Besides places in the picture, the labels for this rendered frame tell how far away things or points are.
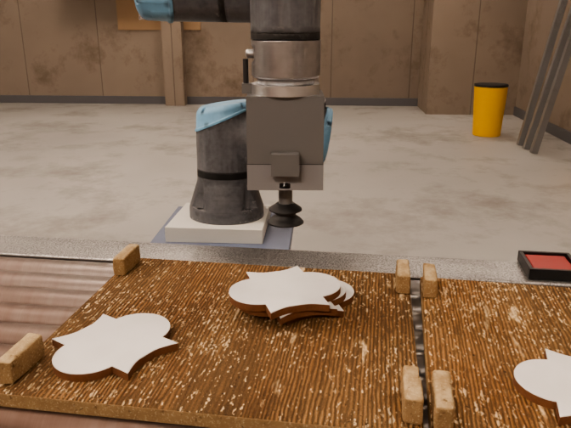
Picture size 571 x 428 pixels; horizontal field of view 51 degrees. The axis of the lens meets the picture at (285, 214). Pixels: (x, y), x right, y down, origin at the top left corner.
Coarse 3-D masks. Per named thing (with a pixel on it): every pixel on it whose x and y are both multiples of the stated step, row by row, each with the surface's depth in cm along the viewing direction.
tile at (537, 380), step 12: (528, 360) 61; (540, 360) 61; (552, 360) 61; (564, 360) 61; (516, 372) 59; (528, 372) 59; (540, 372) 59; (552, 372) 59; (564, 372) 59; (516, 384) 58; (528, 384) 57; (540, 384) 57; (552, 384) 57; (564, 384) 57; (528, 396) 56; (540, 396) 56; (552, 396) 55; (564, 396) 55; (552, 408) 55; (564, 408) 54; (564, 420) 53
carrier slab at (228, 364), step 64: (192, 320) 71; (256, 320) 71; (320, 320) 71; (384, 320) 71; (0, 384) 59; (64, 384) 59; (128, 384) 59; (192, 384) 59; (256, 384) 59; (320, 384) 59; (384, 384) 59
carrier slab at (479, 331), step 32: (448, 288) 80; (480, 288) 80; (512, 288) 80; (544, 288) 80; (448, 320) 71; (480, 320) 71; (512, 320) 71; (544, 320) 71; (448, 352) 65; (480, 352) 65; (512, 352) 65; (544, 352) 65; (480, 384) 59; (512, 384) 59; (480, 416) 54; (512, 416) 54; (544, 416) 54
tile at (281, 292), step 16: (272, 272) 78; (288, 272) 78; (304, 272) 78; (240, 288) 73; (256, 288) 73; (272, 288) 73; (288, 288) 73; (304, 288) 73; (320, 288) 73; (336, 288) 73; (240, 304) 70; (256, 304) 69; (272, 304) 69; (288, 304) 69; (304, 304) 69; (320, 304) 69
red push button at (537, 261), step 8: (528, 256) 92; (536, 256) 92; (544, 256) 92; (552, 256) 92; (560, 256) 92; (536, 264) 90; (544, 264) 90; (552, 264) 90; (560, 264) 90; (568, 264) 90
